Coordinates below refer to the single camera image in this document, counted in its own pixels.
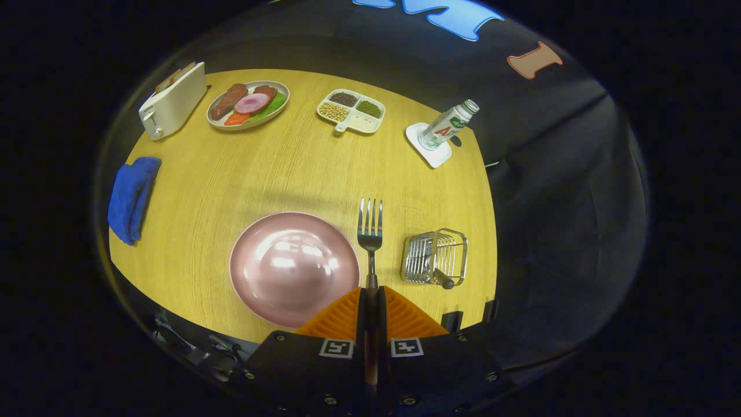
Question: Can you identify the pink plate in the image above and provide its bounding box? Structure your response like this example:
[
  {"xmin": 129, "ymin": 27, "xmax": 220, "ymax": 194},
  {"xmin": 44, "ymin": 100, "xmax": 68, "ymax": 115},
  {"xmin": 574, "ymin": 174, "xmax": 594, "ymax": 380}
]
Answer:
[{"xmin": 229, "ymin": 211, "xmax": 361, "ymax": 329}]

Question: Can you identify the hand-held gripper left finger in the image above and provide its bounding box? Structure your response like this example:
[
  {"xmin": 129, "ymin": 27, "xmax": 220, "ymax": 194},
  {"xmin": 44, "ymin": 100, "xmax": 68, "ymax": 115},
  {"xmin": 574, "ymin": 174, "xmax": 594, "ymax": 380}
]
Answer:
[{"xmin": 246, "ymin": 287, "xmax": 366, "ymax": 415}]

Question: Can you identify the round plate of food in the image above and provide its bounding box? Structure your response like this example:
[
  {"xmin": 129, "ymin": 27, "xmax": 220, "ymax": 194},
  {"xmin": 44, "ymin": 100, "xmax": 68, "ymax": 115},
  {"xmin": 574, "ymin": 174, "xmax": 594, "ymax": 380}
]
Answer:
[{"xmin": 207, "ymin": 81, "xmax": 290, "ymax": 131}]

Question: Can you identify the metal spoon wooden handle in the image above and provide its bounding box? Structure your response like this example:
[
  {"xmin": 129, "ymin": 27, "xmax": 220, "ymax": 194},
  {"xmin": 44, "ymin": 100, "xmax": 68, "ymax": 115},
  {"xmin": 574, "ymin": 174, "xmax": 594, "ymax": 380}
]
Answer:
[{"xmin": 425, "ymin": 255, "xmax": 456, "ymax": 290}]

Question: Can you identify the white square coaster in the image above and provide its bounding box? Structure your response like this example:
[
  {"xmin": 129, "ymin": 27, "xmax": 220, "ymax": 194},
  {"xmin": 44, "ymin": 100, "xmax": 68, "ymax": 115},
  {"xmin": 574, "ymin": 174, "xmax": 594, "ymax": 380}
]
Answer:
[{"xmin": 405, "ymin": 122, "xmax": 453, "ymax": 169}]

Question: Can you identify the white divided tray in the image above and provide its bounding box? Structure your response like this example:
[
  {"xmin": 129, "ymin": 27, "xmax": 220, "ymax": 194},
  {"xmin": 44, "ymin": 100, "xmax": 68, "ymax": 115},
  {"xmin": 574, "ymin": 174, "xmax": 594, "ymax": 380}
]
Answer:
[{"xmin": 316, "ymin": 89, "xmax": 386, "ymax": 135}]

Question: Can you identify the metal wire cutlery basket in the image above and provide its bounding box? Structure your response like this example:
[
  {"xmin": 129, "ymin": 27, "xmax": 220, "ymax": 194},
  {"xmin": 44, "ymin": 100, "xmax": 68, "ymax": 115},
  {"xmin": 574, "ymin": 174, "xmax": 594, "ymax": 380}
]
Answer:
[{"xmin": 401, "ymin": 228, "xmax": 468, "ymax": 288}]

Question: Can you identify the metal fork wooden handle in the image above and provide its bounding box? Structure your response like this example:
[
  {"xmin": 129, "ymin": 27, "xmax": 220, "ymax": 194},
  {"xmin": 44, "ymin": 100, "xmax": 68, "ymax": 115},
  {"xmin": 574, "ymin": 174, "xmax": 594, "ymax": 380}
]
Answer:
[{"xmin": 357, "ymin": 197, "xmax": 384, "ymax": 386}]

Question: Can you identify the white toaster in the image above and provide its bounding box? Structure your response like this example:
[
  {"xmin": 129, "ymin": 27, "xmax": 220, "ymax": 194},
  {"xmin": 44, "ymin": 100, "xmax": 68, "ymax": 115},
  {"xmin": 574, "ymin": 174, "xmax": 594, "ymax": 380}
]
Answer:
[{"xmin": 138, "ymin": 61, "xmax": 208, "ymax": 141}]

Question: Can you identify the pink ham slice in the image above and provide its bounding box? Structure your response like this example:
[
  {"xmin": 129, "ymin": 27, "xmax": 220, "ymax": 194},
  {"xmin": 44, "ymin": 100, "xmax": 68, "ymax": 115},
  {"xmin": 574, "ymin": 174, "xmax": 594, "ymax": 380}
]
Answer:
[{"xmin": 234, "ymin": 93, "xmax": 271, "ymax": 115}]

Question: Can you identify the green lettuce leaf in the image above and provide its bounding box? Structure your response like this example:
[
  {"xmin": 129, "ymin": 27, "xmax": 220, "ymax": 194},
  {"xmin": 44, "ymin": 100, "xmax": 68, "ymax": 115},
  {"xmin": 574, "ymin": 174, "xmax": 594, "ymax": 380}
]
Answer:
[{"xmin": 249, "ymin": 92, "xmax": 288, "ymax": 122}]

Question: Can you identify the white drink bottle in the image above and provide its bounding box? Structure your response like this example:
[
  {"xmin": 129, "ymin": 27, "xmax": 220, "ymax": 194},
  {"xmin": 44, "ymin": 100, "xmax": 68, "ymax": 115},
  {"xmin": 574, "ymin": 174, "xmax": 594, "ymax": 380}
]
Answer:
[{"xmin": 419, "ymin": 99, "xmax": 480, "ymax": 151}]

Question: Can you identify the blue cloth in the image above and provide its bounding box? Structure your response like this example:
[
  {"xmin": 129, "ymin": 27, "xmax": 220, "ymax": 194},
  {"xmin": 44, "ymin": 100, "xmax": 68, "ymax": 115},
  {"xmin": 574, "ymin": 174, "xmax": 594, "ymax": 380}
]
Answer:
[{"xmin": 107, "ymin": 156, "xmax": 162, "ymax": 246}]

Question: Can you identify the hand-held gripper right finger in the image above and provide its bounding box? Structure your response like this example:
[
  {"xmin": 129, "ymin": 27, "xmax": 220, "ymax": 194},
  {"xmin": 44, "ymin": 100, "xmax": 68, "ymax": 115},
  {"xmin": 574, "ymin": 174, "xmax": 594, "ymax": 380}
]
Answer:
[{"xmin": 379, "ymin": 286, "xmax": 504, "ymax": 413}]

